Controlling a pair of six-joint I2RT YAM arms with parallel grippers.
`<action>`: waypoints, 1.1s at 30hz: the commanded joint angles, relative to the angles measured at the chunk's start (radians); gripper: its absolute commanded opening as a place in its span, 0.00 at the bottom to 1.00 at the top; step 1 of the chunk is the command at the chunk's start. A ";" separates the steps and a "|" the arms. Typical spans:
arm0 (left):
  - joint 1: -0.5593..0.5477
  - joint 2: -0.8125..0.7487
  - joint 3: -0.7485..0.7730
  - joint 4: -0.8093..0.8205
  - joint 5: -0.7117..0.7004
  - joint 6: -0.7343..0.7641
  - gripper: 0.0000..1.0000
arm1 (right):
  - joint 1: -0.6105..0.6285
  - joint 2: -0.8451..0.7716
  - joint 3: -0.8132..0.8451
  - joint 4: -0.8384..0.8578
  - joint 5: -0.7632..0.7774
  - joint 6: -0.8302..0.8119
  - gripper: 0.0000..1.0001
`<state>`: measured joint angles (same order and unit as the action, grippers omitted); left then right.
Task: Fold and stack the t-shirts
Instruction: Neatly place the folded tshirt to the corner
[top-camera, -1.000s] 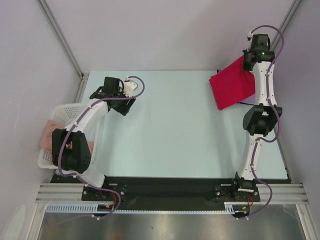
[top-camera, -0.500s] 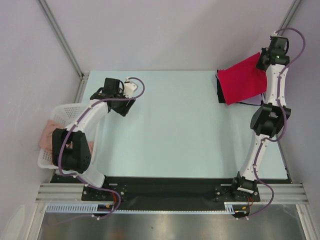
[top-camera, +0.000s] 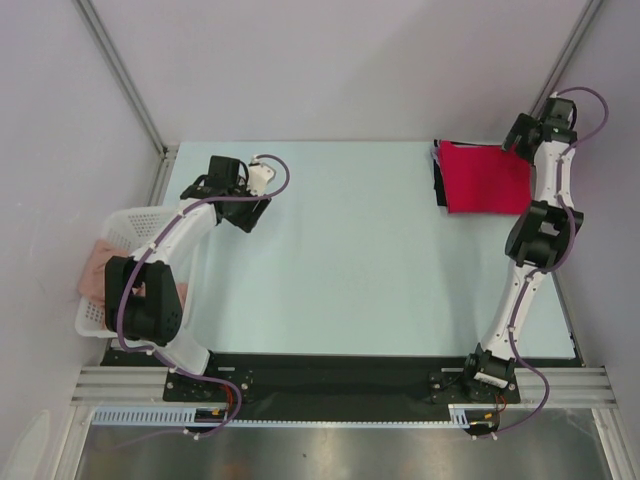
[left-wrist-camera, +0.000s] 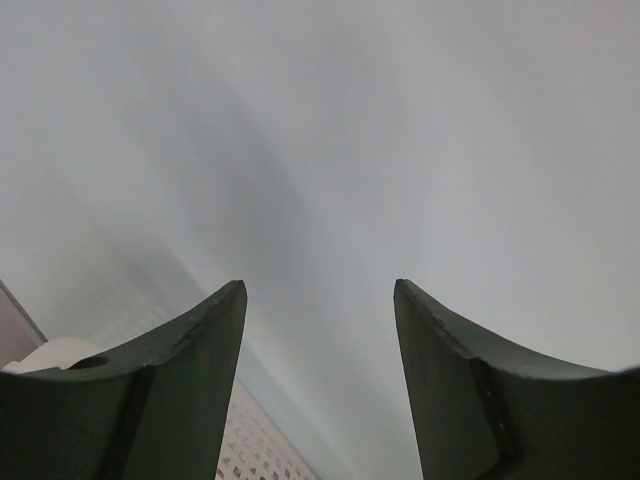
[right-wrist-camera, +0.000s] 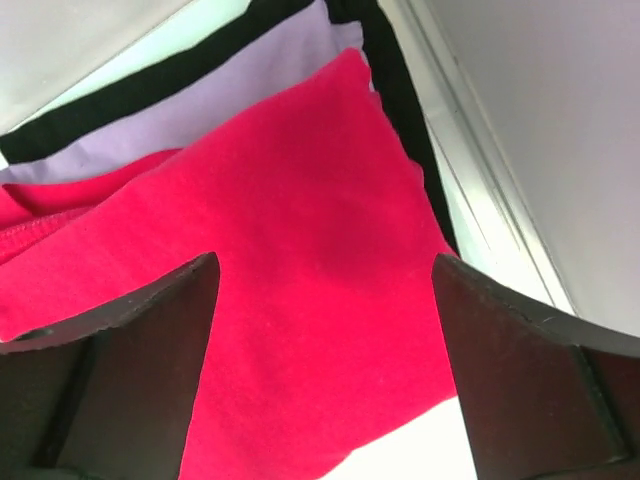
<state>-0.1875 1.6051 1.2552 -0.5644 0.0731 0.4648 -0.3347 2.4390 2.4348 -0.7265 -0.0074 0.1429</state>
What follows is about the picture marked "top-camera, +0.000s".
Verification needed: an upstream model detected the red t shirt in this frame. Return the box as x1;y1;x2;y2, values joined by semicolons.
431;140;531;215

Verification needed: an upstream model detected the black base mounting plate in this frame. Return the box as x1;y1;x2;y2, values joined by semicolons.
102;349;584;422

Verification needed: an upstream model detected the aluminium rail front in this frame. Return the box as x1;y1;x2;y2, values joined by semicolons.
71;366;617;409

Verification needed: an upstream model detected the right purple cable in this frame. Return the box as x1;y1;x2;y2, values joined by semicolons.
472;85;611;441

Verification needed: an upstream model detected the purple cable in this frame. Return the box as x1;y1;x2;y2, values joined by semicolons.
472;85;611;441
112;152;292;449

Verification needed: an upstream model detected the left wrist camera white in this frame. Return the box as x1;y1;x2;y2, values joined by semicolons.
247;156;276;196

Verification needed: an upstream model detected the white plastic laundry basket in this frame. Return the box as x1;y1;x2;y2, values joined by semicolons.
76;202;213;346

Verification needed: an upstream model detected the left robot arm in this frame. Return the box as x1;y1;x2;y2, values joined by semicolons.
104;154;276;400

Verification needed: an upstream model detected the white slotted cable duct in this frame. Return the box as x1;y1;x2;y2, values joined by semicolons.
92;406;481;429

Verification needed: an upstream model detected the right aluminium frame post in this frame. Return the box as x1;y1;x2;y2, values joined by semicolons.
526;1;608;148

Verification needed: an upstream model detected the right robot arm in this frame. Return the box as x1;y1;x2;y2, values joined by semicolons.
460;95;584;403

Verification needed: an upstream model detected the folded purple t shirt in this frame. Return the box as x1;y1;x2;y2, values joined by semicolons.
429;140;441;175

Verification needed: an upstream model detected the left aluminium frame post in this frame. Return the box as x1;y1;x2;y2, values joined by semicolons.
72;0;167;158

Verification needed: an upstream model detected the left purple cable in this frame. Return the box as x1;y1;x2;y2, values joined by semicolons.
112;152;292;449

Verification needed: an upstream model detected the aluminium frame post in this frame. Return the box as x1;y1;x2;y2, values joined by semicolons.
72;0;167;158
526;1;608;148

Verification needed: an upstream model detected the pink t shirt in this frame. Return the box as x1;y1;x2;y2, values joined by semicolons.
77;239;188;311

